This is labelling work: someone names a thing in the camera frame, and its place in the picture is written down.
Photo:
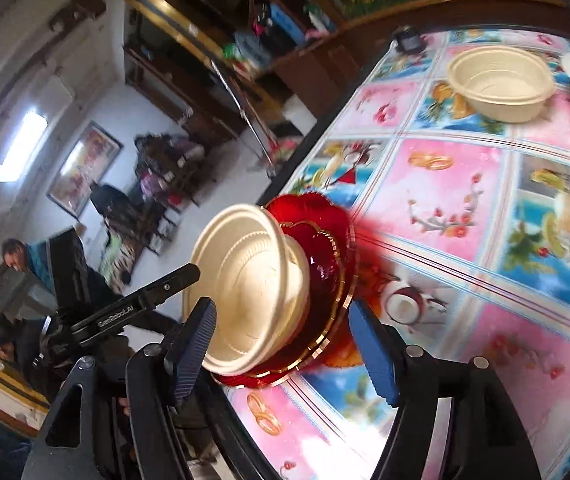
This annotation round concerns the framed wall picture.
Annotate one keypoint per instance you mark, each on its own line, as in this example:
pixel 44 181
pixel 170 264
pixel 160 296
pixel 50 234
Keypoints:
pixel 85 170

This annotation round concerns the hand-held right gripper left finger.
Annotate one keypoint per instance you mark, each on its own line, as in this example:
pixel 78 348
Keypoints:
pixel 192 350

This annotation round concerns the red ribbed plastic bowl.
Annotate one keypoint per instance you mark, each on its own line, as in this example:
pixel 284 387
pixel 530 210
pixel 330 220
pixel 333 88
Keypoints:
pixel 315 210

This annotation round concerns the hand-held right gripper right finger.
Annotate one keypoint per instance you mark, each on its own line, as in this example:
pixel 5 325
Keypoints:
pixel 372 350

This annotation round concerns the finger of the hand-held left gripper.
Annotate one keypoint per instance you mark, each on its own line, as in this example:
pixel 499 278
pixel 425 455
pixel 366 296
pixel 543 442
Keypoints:
pixel 135 305

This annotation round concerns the blue plastic container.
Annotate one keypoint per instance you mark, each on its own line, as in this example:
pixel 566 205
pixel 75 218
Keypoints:
pixel 280 17

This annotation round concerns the small black device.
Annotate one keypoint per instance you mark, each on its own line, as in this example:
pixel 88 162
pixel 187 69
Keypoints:
pixel 410 40

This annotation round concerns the chrome metal stand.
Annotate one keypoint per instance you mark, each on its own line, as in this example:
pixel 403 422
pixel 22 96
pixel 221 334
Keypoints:
pixel 245 110

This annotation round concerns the wooden chair with clothes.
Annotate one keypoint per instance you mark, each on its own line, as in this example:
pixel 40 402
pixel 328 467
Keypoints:
pixel 165 175

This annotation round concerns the wooden cabinet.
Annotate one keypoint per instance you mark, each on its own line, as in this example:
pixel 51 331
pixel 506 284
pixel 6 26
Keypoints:
pixel 315 60

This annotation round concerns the red scalloped plate with sticker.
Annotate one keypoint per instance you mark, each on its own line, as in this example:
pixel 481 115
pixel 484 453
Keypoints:
pixel 322 270

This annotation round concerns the beige plastic bowl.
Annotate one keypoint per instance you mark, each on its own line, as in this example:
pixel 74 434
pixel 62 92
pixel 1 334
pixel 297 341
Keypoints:
pixel 245 285
pixel 500 80

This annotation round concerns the ceiling light panel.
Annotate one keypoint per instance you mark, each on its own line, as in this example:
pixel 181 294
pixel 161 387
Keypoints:
pixel 21 145

